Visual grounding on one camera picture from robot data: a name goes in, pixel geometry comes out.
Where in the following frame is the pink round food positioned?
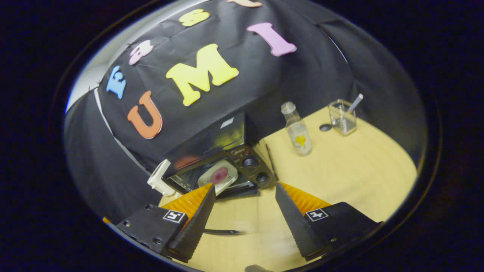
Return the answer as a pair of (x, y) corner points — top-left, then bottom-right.
(210, 167), (229, 185)

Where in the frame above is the white toaster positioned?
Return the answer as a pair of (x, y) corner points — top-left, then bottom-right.
(147, 159), (176, 196)

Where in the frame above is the clear ribbed glass cup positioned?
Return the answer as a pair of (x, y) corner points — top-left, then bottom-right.
(328, 99), (358, 136)

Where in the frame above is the white square plate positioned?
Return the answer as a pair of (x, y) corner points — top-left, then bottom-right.
(197, 159), (239, 196)

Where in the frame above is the black electric oven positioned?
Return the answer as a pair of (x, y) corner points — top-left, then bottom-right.
(162, 113), (276, 200)

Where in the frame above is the white straw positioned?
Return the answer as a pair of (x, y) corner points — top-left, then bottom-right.
(347, 93), (364, 113)

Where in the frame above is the clear glass bottle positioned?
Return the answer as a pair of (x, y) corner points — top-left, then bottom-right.
(281, 101), (313, 156)

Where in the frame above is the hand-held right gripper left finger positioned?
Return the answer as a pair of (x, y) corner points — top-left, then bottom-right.
(116, 184), (217, 263)

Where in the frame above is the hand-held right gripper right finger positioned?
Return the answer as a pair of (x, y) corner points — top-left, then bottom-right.
(275, 182), (384, 261)

